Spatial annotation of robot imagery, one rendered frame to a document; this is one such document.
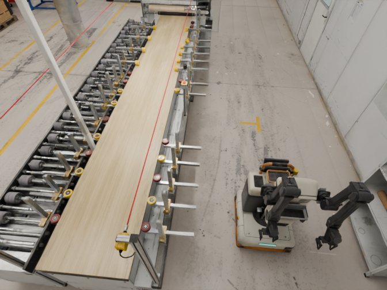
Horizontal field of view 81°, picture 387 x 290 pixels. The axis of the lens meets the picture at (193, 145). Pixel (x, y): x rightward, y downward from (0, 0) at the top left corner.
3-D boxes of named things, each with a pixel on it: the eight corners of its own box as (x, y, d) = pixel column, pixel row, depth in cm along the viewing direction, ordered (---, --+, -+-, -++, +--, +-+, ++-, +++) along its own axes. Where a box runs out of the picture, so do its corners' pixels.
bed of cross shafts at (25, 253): (158, 54, 575) (154, 19, 512) (68, 289, 240) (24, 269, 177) (135, 53, 578) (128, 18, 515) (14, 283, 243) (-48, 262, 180)
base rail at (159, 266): (201, 31, 524) (201, 27, 516) (161, 289, 188) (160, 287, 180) (197, 31, 524) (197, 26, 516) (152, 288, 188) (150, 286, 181)
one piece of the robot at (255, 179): (238, 197, 294) (251, 157, 232) (281, 201, 291) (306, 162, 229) (240, 222, 272) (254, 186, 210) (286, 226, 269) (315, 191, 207)
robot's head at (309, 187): (284, 175, 184) (291, 178, 169) (310, 178, 183) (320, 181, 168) (283, 193, 184) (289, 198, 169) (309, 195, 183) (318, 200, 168)
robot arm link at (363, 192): (368, 178, 141) (352, 177, 141) (376, 199, 133) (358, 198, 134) (332, 202, 178) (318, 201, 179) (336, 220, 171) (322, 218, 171)
